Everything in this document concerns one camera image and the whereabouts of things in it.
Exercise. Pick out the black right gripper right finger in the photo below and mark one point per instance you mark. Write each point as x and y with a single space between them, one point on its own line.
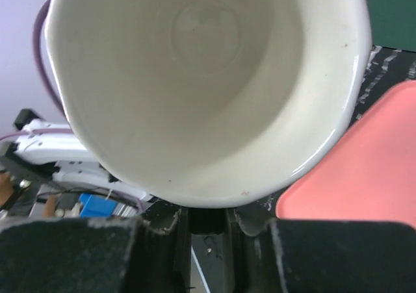
266 254

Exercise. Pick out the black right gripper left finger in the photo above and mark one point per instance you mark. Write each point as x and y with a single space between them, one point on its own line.
144 253

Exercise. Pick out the grey faceted mug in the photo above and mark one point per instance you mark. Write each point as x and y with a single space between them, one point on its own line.
208 103

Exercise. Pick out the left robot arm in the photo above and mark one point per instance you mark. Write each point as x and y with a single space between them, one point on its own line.
52 155

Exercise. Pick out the pink plastic tray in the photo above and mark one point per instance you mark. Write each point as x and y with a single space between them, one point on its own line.
369 174

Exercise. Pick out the dark green mat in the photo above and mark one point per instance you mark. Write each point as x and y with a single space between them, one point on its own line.
393 23

